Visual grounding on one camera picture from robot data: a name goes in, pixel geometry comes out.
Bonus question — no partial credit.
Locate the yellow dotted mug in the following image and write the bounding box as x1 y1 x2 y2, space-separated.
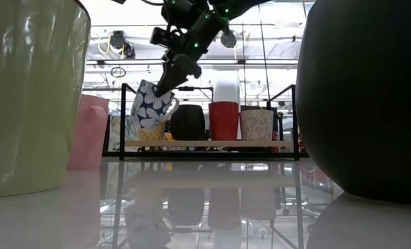
138 122 167 142

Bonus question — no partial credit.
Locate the black hanging ring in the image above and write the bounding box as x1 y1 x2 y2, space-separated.
110 66 127 79

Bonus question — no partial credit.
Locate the pink mug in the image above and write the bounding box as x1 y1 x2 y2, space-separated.
66 93 109 170

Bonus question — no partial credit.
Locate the orange mug cream interior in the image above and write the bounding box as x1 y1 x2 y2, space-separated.
208 101 240 141

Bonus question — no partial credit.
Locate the wooden shelf black metal frame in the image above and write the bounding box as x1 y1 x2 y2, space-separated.
118 82 300 162

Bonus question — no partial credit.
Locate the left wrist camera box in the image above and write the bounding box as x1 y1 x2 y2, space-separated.
149 26 174 49

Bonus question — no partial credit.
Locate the blue white floral mug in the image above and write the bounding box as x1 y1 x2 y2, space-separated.
129 79 180 132

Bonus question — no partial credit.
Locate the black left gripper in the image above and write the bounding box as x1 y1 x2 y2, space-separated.
156 48 203 98

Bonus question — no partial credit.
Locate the grey patterned mug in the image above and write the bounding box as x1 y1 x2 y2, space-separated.
239 109 274 141

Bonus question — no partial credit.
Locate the light green mug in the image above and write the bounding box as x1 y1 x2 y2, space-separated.
0 0 91 200

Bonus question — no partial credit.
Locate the black ceiling cable reel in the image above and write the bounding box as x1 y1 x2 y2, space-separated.
109 30 136 59
220 30 238 50

